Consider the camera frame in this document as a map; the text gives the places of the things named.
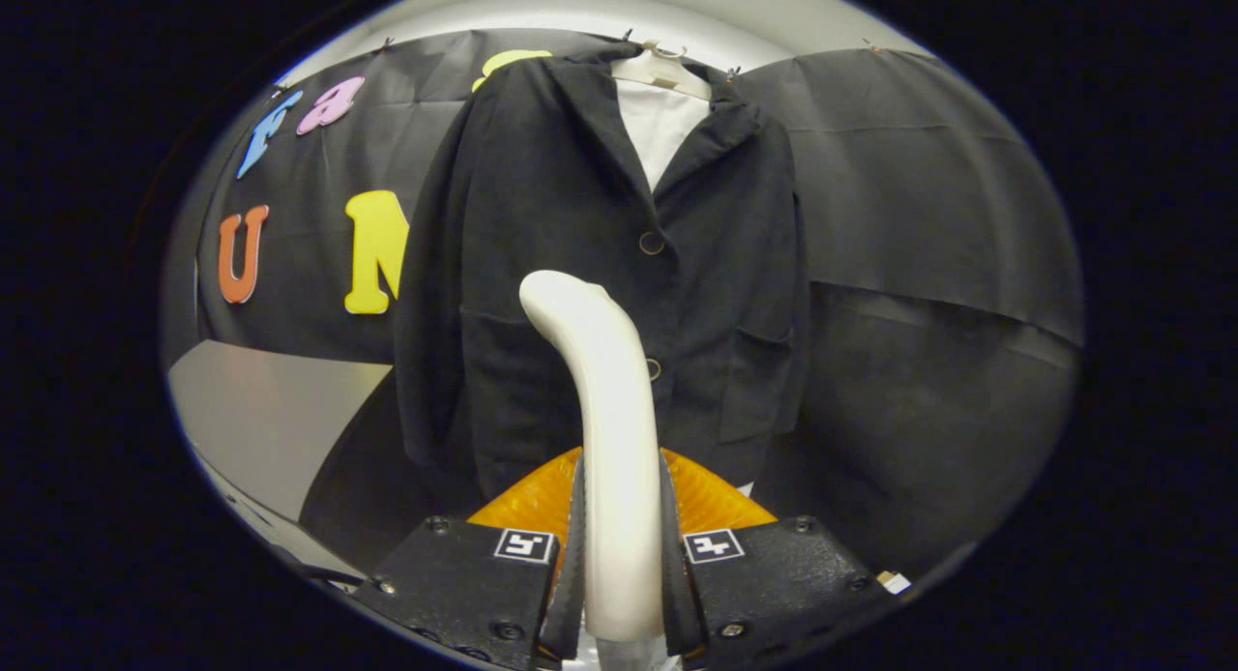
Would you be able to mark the white plastic hanger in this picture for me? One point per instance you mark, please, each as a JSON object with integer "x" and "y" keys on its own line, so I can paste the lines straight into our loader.
{"x": 663, "y": 72}

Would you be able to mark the black jacket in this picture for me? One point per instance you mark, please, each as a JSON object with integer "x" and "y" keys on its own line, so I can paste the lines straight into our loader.
{"x": 542, "y": 217}

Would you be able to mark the black backdrop cloth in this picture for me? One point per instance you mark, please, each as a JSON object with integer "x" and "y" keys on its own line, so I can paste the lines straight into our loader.
{"x": 919, "y": 362}

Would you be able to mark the grey cabinet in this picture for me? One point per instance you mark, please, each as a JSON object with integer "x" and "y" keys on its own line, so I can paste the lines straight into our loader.
{"x": 261, "y": 410}

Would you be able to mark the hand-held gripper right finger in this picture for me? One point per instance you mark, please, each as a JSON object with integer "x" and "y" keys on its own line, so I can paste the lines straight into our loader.
{"x": 774, "y": 584}

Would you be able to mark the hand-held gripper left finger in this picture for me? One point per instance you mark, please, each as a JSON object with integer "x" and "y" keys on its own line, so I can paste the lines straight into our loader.
{"x": 455, "y": 584}

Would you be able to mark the white dress form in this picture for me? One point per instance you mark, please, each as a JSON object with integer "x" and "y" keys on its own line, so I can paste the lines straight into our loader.
{"x": 663, "y": 130}

